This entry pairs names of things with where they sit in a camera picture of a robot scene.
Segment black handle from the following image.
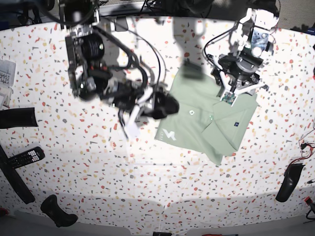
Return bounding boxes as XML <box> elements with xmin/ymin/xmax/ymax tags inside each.
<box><xmin>40</xmin><ymin>195</ymin><xmax>78</xmax><ymax>228</ymax></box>
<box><xmin>276</xmin><ymin>163</ymin><xmax>304</xmax><ymax>203</ymax></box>

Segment black cylinder sleeve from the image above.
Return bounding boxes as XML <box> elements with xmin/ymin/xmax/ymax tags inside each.
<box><xmin>0</xmin><ymin>107</ymin><xmax>38</xmax><ymax>129</ymax></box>

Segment red connector plug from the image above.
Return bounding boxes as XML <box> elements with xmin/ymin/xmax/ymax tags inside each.
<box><xmin>304</xmin><ymin>197</ymin><xmax>313</xmax><ymax>205</ymax></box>

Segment green T-shirt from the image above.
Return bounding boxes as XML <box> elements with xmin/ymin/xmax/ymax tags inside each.
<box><xmin>155</xmin><ymin>66</ymin><xmax>258</xmax><ymax>165</ymax></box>

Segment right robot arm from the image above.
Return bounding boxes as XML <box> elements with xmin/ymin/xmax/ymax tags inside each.
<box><xmin>58</xmin><ymin>0</ymin><xmax>179</xmax><ymax>139</ymax></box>

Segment black handle right side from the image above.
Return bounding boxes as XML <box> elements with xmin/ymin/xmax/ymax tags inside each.
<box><xmin>276</xmin><ymin>163</ymin><xmax>304</xmax><ymax>203</ymax></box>

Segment grey table clamp block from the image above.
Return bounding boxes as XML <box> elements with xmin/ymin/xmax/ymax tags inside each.
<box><xmin>115</xmin><ymin>16</ymin><xmax>128</xmax><ymax>32</ymax></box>

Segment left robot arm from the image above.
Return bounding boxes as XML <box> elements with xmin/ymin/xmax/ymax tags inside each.
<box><xmin>204</xmin><ymin>6</ymin><xmax>279</xmax><ymax>106</ymax></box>

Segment red and black wires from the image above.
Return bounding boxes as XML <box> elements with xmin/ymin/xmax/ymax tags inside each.
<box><xmin>287</xmin><ymin>132</ymin><xmax>315</xmax><ymax>170</ymax></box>

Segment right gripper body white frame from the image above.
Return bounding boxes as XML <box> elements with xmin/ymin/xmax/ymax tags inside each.
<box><xmin>118</xmin><ymin>85</ymin><xmax>180</xmax><ymax>140</ymax></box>

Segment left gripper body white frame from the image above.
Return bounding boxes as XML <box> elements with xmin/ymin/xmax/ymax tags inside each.
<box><xmin>210</xmin><ymin>54</ymin><xmax>270</xmax><ymax>106</ymax></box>

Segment black TV remote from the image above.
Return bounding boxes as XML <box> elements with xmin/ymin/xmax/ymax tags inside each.
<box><xmin>8</xmin><ymin>147</ymin><xmax>45</xmax><ymax>169</ymax></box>

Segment long black bar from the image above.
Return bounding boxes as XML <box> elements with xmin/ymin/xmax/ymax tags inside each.
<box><xmin>0</xmin><ymin>147</ymin><xmax>35</xmax><ymax>204</ymax></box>

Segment black handle bottom left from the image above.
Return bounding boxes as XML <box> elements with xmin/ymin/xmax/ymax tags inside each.
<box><xmin>40</xmin><ymin>195</ymin><xmax>78</xmax><ymax>228</ymax></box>

